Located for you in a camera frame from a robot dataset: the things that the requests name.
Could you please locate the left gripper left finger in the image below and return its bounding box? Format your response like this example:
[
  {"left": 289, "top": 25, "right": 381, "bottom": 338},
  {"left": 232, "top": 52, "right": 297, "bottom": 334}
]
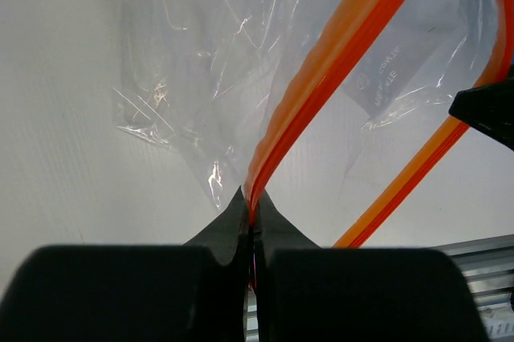
[{"left": 1, "top": 192, "right": 250, "bottom": 341}]

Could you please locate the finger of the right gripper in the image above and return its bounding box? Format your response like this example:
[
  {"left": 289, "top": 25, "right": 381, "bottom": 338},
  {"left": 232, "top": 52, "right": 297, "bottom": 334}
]
[{"left": 449, "top": 65, "right": 514, "bottom": 148}]

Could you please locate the clear zip top bag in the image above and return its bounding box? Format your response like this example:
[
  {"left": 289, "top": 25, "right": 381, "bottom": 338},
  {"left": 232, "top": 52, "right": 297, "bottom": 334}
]
[{"left": 112, "top": 0, "right": 513, "bottom": 246}]

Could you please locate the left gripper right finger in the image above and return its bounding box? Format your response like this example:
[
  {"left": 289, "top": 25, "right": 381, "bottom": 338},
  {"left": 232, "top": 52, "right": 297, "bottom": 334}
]
[{"left": 253, "top": 194, "right": 487, "bottom": 341}]

